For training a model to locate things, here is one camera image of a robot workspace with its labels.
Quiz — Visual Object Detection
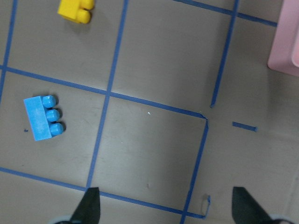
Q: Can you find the yellow toy block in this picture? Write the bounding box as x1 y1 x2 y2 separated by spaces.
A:
57 0 95 24

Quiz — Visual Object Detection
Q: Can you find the pink plastic box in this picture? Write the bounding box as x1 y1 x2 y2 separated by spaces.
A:
268 0 299 77

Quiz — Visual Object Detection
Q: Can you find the blue toy block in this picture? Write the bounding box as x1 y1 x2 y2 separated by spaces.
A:
23 95 64 141

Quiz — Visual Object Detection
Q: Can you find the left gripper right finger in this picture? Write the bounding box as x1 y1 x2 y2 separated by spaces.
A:
232 187 275 224

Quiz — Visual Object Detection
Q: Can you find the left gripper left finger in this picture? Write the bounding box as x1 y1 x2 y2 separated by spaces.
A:
69 187 100 224

